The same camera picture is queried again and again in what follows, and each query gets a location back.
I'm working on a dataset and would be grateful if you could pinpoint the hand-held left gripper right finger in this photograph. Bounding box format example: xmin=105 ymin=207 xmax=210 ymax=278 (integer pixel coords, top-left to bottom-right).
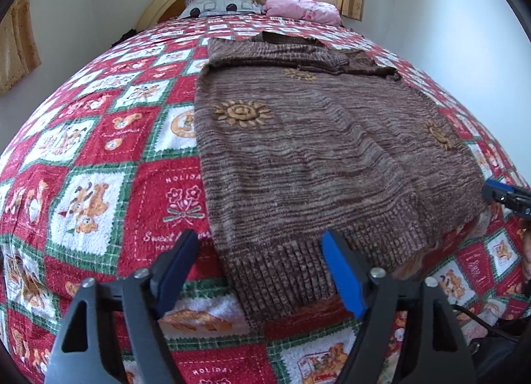
xmin=321 ymin=230 xmax=471 ymax=384

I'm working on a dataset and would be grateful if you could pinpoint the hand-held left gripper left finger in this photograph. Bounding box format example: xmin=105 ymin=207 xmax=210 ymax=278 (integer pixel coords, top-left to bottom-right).
xmin=45 ymin=228 xmax=200 ymax=384

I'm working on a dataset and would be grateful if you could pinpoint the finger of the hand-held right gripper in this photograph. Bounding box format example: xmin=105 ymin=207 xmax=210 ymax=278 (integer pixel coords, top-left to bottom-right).
xmin=481 ymin=179 xmax=531 ymax=221

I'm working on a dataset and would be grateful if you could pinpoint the brown knitted sweater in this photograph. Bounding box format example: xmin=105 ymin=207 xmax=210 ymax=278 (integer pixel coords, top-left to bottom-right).
xmin=194 ymin=31 xmax=491 ymax=331

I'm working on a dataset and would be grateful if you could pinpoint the person's right hand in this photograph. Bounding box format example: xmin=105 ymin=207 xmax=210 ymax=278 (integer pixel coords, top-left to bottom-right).
xmin=521 ymin=228 xmax=531 ymax=286

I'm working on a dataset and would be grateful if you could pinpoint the red checked printed blanket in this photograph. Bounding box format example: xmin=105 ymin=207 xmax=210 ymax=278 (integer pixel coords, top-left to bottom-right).
xmin=0 ymin=15 xmax=531 ymax=384

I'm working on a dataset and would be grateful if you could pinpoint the black bag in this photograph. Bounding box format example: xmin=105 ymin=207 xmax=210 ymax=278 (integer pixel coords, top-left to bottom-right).
xmin=467 ymin=326 xmax=531 ymax=384

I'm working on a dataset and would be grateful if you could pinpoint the black cloth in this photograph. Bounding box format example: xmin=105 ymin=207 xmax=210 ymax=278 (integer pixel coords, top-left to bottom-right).
xmin=111 ymin=27 xmax=138 ymax=47

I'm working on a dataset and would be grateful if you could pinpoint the pink pillow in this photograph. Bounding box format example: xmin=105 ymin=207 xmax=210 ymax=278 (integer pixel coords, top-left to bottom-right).
xmin=263 ymin=0 xmax=341 ymax=27

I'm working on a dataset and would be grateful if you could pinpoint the white patterned pillow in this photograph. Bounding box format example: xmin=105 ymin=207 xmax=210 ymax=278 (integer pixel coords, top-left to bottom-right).
xmin=178 ymin=0 xmax=264 ymax=20

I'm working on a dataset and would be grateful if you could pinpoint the black cable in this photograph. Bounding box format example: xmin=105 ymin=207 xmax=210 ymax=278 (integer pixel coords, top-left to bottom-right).
xmin=451 ymin=304 xmax=521 ymax=340

